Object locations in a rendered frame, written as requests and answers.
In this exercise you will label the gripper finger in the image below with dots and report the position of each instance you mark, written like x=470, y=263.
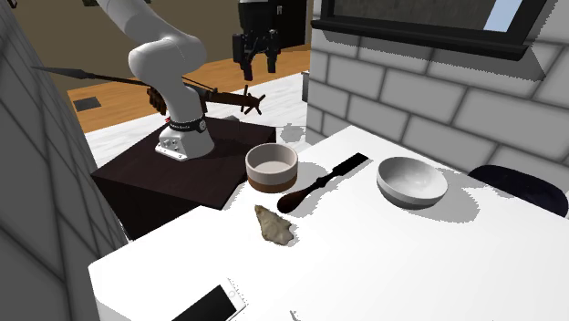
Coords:
x=243, y=55
x=272, y=55

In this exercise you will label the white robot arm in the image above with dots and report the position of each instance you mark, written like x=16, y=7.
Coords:
x=175, y=66

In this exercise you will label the white bowl with brown base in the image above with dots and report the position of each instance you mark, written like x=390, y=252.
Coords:
x=271, y=175

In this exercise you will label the dark robot stand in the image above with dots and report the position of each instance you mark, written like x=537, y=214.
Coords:
x=164, y=186

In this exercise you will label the black framed window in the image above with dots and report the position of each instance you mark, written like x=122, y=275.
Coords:
x=426, y=31

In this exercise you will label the beige stone arrowhead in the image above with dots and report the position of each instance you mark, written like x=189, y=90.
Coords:
x=273, y=226

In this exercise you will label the white and grey bowl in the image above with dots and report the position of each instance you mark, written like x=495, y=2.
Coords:
x=411, y=184

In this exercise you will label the white table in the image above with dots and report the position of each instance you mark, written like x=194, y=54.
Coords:
x=400, y=266

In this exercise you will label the white smartphone with black screen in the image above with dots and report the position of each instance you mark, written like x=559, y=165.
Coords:
x=213, y=304

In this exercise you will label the dark blue chair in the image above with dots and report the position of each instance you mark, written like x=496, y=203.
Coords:
x=524, y=186

